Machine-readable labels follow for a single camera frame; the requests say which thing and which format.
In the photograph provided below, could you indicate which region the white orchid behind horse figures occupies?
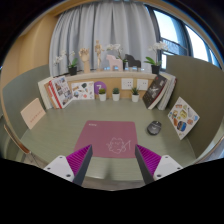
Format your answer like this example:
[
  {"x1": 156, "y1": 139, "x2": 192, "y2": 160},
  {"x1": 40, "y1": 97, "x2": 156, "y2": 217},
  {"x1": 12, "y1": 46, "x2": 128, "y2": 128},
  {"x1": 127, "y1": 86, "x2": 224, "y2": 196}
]
[{"x1": 105, "y1": 43, "x2": 129, "y2": 70}]

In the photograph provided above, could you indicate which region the small white sticker card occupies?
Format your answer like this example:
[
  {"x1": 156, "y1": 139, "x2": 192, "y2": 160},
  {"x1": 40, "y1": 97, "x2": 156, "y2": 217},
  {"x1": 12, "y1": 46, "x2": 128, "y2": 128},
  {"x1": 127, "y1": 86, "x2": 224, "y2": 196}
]
[{"x1": 70, "y1": 81, "x2": 96, "y2": 101}]

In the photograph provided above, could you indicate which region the red photo cover magazine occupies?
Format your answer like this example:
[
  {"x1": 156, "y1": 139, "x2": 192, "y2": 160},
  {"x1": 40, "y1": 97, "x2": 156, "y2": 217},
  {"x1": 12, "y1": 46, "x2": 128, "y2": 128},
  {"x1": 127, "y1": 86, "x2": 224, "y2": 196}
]
[{"x1": 47, "y1": 75, "x2": 74, "y2": 110}]

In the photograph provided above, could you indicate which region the beige paper card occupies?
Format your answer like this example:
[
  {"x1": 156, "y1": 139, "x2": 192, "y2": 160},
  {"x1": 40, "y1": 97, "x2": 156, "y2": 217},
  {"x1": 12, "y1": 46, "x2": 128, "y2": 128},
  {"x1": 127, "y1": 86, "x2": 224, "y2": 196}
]
[{"x1": 20, "y1": 97, "x2": 47, "y2": 130}]

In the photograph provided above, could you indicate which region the large white sticker sheet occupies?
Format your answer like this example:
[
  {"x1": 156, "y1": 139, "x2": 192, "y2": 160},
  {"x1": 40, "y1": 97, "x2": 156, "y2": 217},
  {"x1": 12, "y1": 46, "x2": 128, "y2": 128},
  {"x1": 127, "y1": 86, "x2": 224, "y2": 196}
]
[{"x1": 167, "y1": 96, "x2": 201, "y2": 141}]

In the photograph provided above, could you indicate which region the pink horse figure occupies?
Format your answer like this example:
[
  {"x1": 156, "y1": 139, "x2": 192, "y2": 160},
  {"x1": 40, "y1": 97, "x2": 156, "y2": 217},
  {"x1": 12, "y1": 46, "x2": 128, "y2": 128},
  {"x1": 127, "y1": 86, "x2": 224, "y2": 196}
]
[{"x1": 105, "y1": 54, "x2": 124, "y2": 72}]

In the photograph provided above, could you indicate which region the small white orchid black pot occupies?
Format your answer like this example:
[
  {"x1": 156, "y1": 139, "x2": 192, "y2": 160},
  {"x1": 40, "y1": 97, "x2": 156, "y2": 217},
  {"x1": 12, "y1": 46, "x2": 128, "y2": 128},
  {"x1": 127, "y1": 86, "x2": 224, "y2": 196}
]
[{"x1": 54, "y1": 50, "x2": 80, "y2": 76}]

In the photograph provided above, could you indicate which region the wooden hand model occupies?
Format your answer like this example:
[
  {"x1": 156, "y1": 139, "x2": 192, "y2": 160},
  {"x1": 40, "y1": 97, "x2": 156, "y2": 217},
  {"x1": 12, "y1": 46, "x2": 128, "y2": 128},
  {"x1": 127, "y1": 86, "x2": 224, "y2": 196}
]
[{"x1": 78, "y1": 47, "x2": 92, "y2": 74}]

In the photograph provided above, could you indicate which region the window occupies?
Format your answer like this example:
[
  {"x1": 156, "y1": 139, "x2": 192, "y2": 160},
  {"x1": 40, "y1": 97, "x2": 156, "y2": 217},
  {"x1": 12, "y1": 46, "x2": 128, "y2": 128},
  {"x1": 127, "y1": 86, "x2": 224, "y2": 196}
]
[{"x1": 146, "y1": 6, "x2": 221, "y2": 69}]

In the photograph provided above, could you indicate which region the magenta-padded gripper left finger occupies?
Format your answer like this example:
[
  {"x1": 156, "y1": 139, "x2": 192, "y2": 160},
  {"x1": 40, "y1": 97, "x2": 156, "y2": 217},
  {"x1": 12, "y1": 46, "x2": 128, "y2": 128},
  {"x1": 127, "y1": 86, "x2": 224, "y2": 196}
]
[{"x1": 43, "y1": 144, "x2": 94, "y2": 187}]

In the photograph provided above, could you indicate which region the white wall socket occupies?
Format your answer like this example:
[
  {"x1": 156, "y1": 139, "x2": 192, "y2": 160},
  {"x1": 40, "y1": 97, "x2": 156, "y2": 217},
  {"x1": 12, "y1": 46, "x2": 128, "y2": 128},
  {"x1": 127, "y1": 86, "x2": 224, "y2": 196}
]
[
  {"x1": 121, "y1": 77, "x2": 134, "y2": 90},
  {"x1": 136, "y1": 78, "x2": 149, "y2": 91}
]

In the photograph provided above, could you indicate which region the dark grey computer mouse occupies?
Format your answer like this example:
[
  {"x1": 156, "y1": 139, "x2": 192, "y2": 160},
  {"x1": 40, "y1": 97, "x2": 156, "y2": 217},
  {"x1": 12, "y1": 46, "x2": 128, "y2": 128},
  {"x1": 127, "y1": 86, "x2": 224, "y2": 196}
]
[{"x1": 146, "y1": 120, "x2": 163, "y2": 136}]

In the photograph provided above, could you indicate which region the spiky succulent white pot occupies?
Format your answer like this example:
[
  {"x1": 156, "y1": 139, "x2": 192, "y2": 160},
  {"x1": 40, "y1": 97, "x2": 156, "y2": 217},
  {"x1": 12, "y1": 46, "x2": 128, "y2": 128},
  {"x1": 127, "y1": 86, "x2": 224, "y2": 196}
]
[{"x1": 130, "y1": 86, "x2": 141, "y2": 103}]

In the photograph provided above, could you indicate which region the black horse figure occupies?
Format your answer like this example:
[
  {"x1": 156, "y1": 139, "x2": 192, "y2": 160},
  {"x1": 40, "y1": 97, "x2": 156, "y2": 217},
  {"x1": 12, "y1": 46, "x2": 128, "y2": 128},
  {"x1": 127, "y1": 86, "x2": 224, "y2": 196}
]
[{"x1": 124, "y1": 53, "x2": 142, "y2": 70}]

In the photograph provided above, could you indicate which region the pink mouse pad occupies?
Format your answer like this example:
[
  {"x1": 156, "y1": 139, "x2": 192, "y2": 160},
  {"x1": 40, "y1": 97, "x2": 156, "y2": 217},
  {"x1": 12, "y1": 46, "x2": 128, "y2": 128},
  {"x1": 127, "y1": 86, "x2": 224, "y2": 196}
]
[{"x1": 73, "y1": 120, "x2": 139, "y2": 159}]

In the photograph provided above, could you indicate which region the large white orchid black pot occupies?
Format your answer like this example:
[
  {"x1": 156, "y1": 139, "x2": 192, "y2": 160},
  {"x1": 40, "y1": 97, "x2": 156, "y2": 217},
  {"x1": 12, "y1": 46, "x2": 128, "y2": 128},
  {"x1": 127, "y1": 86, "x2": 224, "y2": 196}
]
[{"x1": 143, "y1": 41, "x2": 170, "y2": 76}]

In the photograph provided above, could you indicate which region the black hardcover book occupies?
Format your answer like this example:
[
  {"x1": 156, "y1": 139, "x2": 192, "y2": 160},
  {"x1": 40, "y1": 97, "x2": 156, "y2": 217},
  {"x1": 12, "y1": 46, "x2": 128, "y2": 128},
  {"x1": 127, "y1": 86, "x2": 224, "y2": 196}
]
[{"x1": 142, "y1": 74, "x2": 168, "y2": 109}]

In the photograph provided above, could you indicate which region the purple round sign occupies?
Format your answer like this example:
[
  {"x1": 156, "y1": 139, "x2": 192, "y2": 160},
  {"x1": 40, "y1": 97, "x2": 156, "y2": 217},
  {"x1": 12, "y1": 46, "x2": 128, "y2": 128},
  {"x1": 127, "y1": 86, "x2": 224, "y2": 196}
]
[{"x1": 93, "y1": 80, "x2": 108, "y2": 96}]

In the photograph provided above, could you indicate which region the wooden artist mannequin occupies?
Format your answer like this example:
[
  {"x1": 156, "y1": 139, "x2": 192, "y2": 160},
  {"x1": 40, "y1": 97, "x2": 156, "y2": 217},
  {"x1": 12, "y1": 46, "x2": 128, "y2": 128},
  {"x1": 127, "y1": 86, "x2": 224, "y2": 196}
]
[{"x1": 94, "y1": 40, "x2": 105, "y2": 72}]

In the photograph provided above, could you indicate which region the small green desk partition panel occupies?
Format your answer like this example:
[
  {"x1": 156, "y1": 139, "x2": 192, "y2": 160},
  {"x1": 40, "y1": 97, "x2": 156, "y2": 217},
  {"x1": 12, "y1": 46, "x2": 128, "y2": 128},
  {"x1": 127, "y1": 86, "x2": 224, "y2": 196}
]
[{"x1": 2, "y1": 64, "x2": 52, "y2": 139}]

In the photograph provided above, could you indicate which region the grey curtain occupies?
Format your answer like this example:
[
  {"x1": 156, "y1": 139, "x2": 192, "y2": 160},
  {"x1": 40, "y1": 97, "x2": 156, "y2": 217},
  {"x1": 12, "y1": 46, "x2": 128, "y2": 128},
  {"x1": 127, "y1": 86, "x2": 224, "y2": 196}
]
[{"x1": 49, "y1": 1, "x2": 158, "y2": 78}]

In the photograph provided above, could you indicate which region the small green succulent white pot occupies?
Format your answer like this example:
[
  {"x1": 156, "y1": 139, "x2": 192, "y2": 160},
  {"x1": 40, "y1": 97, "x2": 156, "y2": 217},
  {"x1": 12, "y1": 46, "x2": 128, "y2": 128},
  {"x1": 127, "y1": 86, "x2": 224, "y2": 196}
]
[{"x1": 111, "y1": 87, "x2": 121, "y2": 102}]

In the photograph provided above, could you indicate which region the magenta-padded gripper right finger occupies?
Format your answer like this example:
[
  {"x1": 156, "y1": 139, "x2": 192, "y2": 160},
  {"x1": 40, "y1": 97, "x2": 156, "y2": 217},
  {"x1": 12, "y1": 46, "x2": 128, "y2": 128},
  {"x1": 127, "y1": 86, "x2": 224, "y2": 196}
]
[{"x1": 134, "y1": 144, "x2": 184, "y2": 185}]

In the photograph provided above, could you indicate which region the large green desk partition panel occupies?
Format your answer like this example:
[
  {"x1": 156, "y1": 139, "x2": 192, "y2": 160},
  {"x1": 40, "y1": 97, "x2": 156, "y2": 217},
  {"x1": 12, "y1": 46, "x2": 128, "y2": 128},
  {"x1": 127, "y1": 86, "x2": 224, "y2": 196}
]
[{"x1": 165, "y1": 54, "x2": 224, "y2": 159}]

